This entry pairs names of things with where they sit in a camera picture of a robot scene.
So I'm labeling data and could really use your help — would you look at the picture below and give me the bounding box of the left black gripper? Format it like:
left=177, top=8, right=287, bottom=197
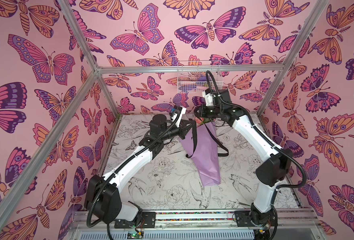
left=156, top=121, right=195, bottom=145

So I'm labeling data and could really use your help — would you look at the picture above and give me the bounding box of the pink fake rose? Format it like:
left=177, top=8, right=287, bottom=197
left=195, top=117, right=205, bottom=126

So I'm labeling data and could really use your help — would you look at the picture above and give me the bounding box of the black ribbon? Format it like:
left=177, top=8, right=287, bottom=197
left=181, top=123, right=229, bottom=161

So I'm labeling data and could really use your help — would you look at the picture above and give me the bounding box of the pink purple wrapping paper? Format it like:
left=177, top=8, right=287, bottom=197
left=180, top=123, right=221, bottom=187

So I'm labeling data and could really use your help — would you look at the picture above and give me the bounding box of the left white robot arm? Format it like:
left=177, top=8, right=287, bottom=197
left=84, top=107, right=196, bottom=228

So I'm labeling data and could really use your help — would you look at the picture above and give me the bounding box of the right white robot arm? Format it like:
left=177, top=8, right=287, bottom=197
left=194, top=88, right=308, bottom=229

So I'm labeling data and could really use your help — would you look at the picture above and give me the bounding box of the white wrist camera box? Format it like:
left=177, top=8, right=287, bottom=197
left=202, top=91, right=215, bottom=107

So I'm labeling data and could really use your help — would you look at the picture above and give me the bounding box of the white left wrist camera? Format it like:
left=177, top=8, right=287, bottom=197
left=170, top=107, right=187, bottom=128

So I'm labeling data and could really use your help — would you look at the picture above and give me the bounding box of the white wire basket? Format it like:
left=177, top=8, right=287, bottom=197
left=176, top=61, right=224, bottom=94

